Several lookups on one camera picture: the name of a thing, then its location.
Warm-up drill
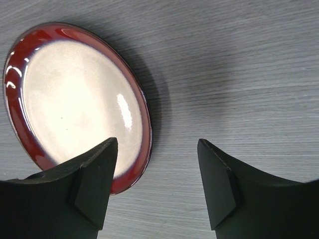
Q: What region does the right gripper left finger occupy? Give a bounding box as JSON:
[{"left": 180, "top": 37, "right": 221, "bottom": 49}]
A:
[{"left": 0, "top": 137, "right": 118, "bottom": 239}]

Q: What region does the large red cream plate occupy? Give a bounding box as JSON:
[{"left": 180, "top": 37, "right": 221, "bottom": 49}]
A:
[{"left": 3, "top": 22, "right": 153, "bottom": 195}]

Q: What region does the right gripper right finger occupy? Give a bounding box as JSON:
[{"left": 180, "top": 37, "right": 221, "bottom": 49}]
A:
[{"left": 197, "top": 139, "right": 319, "bottom": 239}]

